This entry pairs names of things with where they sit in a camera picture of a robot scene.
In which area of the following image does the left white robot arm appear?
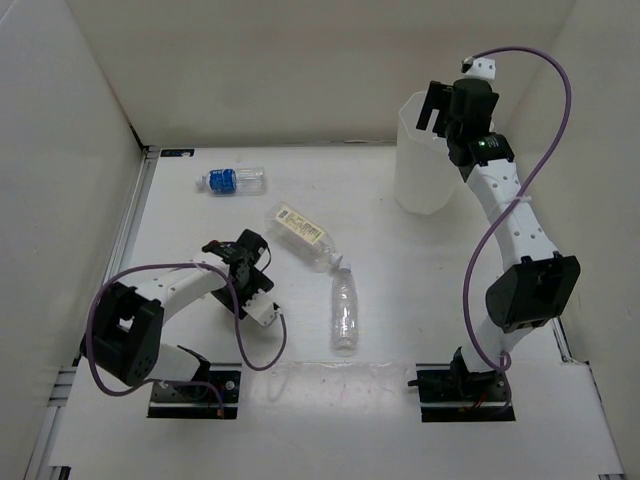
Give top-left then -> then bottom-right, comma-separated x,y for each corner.
80,229 -> 284,400

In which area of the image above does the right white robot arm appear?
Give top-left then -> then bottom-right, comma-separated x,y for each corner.
416,78 -> 581,400

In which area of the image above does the white plastic bin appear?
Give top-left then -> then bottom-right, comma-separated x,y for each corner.
394,91 -> 462,215

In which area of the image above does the large green label bottle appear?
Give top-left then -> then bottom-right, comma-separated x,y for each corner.
265,201 -> 344,272

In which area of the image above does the blue label plastic bottle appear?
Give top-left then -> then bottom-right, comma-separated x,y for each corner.
195,167 -> 267,196

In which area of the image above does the clear bottle without label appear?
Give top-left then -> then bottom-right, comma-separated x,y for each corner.
331,263 -> 359,350

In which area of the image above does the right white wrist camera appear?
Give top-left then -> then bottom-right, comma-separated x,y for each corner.
461,56 -> 496,83

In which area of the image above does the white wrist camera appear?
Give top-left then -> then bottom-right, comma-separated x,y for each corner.
461,56 -> 496,83
243,290 -> 281,327

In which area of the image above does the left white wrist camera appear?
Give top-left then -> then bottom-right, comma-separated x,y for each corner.
243,290 -> 281,327

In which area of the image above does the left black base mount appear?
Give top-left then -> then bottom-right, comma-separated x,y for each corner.
147,363 -> 242,420

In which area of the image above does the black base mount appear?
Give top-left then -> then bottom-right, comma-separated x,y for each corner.
147,363 -> 242,420
407,365 -> 516,424

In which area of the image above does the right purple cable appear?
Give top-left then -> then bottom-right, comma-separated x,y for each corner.
462,45 -> 574,416

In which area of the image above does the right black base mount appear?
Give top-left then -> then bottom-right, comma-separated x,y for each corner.
407,365 -> 516,424

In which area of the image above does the left aluminium frame rail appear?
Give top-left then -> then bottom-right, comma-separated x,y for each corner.
24,147 -> 161,480

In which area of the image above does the aluminium frame rail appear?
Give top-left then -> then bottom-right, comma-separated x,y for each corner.
492,137 -> 626,476
24,147 -> 161,480

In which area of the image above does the right aluminium frame rail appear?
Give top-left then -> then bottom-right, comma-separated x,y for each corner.
492,137 -> 626,476

